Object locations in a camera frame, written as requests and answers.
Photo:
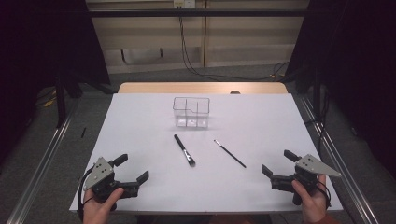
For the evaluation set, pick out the small black stick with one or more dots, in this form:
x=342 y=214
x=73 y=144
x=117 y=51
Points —
x=83 y=132

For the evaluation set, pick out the metal floor rail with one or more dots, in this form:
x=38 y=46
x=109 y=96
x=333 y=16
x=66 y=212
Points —
x=358 y=202
x=43 y=165

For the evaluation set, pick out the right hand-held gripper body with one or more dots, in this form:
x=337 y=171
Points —
x=306 y=174

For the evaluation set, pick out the thick black makeup brush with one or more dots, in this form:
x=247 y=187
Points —
x=183 y=149

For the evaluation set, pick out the white wall socket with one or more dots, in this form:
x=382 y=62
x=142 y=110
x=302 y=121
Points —
x=188 y=3

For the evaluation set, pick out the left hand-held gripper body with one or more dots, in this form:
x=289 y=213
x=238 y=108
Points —
x=102 y=183

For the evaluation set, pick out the person's left hand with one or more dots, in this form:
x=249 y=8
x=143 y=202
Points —
x=96 y=213

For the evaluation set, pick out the person's right hand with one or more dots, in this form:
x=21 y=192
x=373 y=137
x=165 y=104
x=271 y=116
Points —
x=313 y=205

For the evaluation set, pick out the black horizontal bar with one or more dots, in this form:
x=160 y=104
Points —
x=140 y=12

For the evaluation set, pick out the wooden table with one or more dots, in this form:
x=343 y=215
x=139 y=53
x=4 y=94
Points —
x=186 y=87

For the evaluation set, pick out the white table board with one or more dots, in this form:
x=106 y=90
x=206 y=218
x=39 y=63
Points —
x=186 y=193

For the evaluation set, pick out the black metal stand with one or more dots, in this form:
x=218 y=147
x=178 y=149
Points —
x=316 y=93
x=60 y=105

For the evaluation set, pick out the clear plastic organizer box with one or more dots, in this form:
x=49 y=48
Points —
x=186 y=121

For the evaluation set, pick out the dark round table knob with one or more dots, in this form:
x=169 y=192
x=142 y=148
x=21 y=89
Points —
x=234 y=92

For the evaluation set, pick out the black curtain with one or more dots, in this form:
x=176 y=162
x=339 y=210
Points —
x=358 y=62
x=31 y=46

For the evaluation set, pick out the thin black makeup brush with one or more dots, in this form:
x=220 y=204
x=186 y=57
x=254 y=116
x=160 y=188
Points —
x=230 y=154

